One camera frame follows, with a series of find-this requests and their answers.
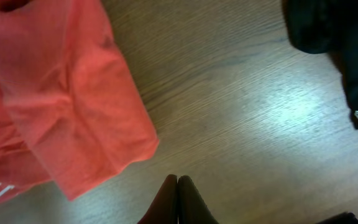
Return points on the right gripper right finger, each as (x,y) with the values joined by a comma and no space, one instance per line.
(192,208)

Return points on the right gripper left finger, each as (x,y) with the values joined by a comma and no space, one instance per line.
(163,209)

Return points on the orange red t-shirt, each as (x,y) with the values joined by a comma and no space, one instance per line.
(70,111)

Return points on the black t-shirt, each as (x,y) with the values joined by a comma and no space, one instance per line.
(328,27)

